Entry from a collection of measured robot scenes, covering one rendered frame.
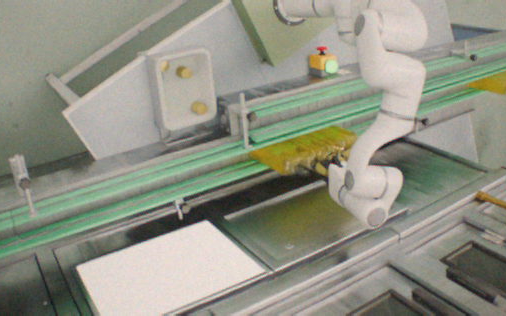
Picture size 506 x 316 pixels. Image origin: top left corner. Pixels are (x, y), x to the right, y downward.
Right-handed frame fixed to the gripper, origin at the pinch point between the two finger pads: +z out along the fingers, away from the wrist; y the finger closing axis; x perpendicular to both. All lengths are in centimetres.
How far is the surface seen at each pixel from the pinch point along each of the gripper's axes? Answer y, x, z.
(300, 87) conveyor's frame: 15.4, -5.4, 31.5
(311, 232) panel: -12.6, 9.1, -9.3
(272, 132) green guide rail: 6.3, 9.0, 19.9
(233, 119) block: 11.3, 19.8, 23.7
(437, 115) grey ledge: -12, -75, 50
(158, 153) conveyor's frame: 6.1, 43.9, 21.1
